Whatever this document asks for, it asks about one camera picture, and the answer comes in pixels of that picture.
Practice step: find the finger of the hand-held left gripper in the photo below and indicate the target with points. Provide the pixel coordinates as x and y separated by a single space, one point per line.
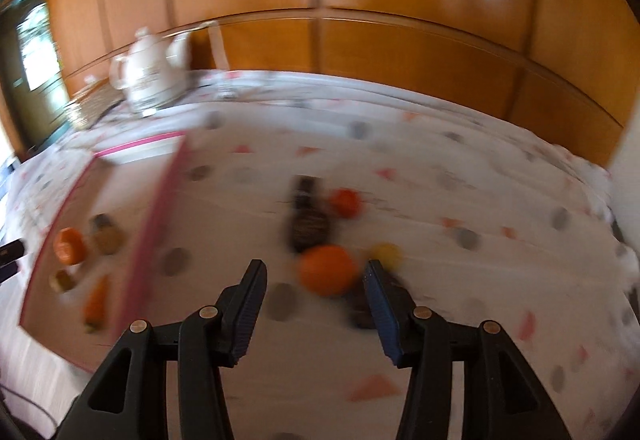
11 251

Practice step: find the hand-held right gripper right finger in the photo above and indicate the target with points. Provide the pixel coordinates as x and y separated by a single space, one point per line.
382 315

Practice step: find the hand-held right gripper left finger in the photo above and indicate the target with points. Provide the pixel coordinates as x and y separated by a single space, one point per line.
245 310

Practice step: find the dark brown round lump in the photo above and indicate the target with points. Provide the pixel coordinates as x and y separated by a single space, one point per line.
307 225
356 315

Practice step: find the orange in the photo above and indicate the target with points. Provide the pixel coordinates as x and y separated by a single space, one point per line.
70 245
327 270

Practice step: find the orange carrot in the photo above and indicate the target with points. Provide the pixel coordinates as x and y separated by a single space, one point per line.
96 302

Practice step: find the small yellowish round fruit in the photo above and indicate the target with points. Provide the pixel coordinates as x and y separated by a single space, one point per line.
107 241

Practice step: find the small red tomato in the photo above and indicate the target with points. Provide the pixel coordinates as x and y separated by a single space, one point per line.
346 202

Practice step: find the pink shallow box tray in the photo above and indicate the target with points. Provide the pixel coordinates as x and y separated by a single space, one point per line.
130 185

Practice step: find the small yellow round fruit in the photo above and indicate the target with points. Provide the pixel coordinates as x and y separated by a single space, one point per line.
387 254

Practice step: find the cream patterned tissue box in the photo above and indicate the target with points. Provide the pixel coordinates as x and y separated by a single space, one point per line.
92 105

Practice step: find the silver kettle base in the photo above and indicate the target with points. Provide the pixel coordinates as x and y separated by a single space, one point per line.
145 110

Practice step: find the dark wooden glass door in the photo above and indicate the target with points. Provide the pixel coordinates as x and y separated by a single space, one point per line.
35 50

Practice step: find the white ceramic electric kettle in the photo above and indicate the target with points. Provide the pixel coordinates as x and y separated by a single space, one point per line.
147 70

